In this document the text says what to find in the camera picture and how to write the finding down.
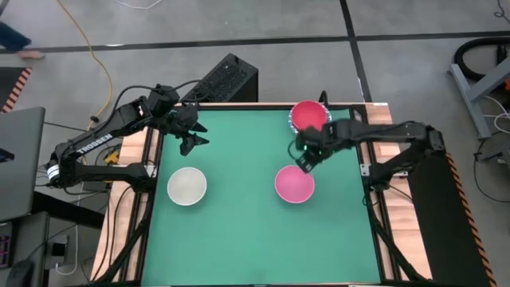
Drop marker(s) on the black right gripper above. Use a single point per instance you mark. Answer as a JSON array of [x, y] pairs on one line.
[[318, 139]]

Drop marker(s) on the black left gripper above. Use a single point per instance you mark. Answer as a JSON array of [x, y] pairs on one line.
[[184, 119]]

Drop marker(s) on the pink plastic bowl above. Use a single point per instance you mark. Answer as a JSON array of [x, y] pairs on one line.
[[295, 187]]

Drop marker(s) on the blue patterned paper bowl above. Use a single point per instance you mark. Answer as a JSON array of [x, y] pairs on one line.
[[291, 125]]

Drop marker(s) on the red plastic bowl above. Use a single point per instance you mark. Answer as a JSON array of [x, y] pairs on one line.
[[308, 113]]

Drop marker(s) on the white plastic bowl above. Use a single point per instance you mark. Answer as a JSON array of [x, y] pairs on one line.
[[187, 186]]

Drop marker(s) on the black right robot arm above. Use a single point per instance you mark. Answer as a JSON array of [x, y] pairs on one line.
[[382, 131]]

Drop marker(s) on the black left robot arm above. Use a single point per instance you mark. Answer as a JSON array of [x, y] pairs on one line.
[[95, 143]]

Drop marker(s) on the black computer tower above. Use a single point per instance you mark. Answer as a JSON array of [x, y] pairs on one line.
[[227, 79]]

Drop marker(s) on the yellow connector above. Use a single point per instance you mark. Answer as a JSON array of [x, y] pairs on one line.
[[112, 156]]

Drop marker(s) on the green table mat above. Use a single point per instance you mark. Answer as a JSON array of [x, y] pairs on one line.
[[259, 239]]

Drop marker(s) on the black floor beam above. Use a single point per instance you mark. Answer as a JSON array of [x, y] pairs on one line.
[[67, 211]]

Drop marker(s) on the black ramp with hazard stripes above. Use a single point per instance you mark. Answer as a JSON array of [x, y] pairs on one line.
[[442, 231]]

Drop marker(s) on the grey metal stand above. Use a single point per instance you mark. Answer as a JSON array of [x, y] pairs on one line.
[[470, 101]]

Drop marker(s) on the grey laptop lid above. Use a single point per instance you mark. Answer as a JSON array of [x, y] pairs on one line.
[[22, 167]]

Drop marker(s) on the grey power adapter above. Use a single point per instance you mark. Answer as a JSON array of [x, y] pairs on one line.
[[59, 249]]

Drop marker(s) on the person's foot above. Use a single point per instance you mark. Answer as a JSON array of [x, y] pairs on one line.
[[32, 55]]

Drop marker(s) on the black small device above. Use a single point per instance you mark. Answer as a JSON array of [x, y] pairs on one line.
[[6, 155]]

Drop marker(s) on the black mat with hazard stripes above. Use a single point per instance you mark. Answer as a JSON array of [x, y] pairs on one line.
[[10, 85]]

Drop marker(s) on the grey desk cabinet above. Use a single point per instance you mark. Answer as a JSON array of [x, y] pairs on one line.
[[28, 239]]

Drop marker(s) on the person's leg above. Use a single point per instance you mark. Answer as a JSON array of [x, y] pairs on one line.
[[12, 40]]

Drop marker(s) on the white frame bracket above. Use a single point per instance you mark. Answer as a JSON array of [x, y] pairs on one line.
[[365, 170], [150, 171]]

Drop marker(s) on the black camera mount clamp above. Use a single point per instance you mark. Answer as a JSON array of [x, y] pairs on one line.
[[323, 99]]

